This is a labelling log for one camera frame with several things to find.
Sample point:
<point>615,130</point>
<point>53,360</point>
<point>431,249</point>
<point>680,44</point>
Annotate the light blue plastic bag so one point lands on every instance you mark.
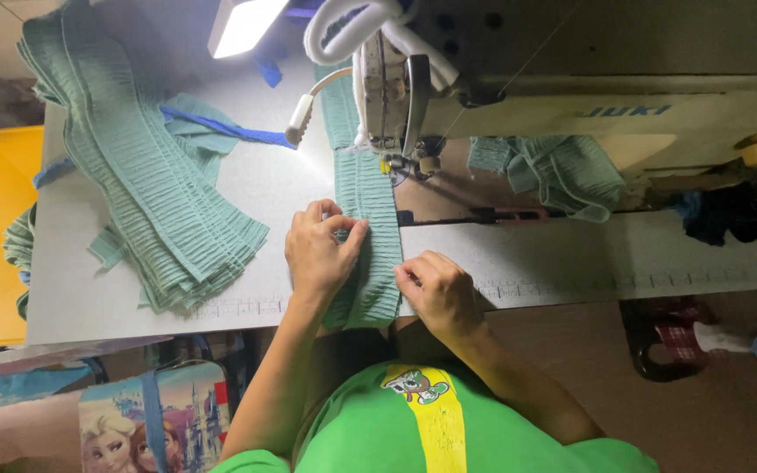
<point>17,387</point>

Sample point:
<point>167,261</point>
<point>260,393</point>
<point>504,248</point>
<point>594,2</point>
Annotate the blue fabric scrap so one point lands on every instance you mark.
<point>271,69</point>

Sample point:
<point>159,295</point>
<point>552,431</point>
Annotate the white bottle with blue cap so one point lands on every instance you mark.
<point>746,345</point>

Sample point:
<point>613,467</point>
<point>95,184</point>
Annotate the person's left hand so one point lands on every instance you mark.
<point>313,259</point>

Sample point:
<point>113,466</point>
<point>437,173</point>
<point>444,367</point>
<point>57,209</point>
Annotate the person's right hand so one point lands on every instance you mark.
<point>447,299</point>

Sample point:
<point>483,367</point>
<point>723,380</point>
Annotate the dark cloth bundle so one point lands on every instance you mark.
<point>730,213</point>

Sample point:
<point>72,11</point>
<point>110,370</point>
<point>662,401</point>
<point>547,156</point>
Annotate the cartoon printed bag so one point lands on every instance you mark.
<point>155,420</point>

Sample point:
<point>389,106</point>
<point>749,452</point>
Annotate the cream industrial sewing machine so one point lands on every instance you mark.
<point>615,52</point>

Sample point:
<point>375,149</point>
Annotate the black stool with plaid cushion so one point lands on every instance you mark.
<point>664,338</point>

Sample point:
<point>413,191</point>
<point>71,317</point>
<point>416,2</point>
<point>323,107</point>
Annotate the flat green fabric piece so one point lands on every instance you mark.
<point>198,141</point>

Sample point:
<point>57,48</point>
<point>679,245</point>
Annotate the white rectangular lamp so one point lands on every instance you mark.
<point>244,26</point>

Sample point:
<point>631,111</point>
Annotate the long blue fabric strip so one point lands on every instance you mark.
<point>234,130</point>

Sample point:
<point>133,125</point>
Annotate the heap of green fabric offcuts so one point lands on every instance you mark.
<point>562,174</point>

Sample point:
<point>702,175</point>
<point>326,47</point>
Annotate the green ruched fabric strip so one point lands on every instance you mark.
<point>368,190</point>

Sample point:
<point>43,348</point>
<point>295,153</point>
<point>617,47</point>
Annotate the black metal seam guide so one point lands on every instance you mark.
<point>483,215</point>

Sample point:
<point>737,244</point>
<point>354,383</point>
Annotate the small white gooseneck light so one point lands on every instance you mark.
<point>299,118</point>

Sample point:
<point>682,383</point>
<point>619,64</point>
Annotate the white padded tube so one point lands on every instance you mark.
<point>345,33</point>

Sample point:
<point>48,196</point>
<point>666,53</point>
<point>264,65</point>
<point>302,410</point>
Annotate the stack of green ruched pieces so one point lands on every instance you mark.
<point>148,190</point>

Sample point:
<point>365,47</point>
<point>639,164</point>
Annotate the green shirt with yellow stripe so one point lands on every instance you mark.
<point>378,433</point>

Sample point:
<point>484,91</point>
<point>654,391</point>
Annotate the green fabric hanging bundle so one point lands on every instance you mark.
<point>20,246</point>

